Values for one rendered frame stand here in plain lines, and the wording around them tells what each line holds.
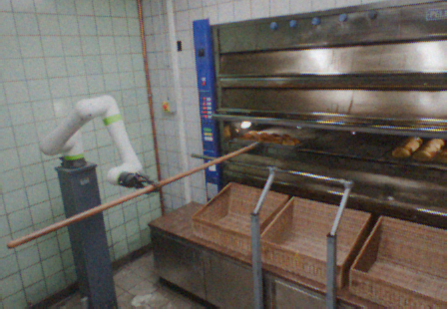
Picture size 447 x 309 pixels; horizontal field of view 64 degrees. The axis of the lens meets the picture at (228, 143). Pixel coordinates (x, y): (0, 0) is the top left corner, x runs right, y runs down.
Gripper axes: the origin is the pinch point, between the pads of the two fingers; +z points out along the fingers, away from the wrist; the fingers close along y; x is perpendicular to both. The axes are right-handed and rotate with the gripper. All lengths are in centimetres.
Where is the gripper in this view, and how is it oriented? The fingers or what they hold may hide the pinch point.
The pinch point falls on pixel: (153, 186)
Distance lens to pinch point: 202.2
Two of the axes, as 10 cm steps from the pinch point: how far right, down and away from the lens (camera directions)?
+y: 0.6, 9.7, 2.4
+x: -6.2, 2.2, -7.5
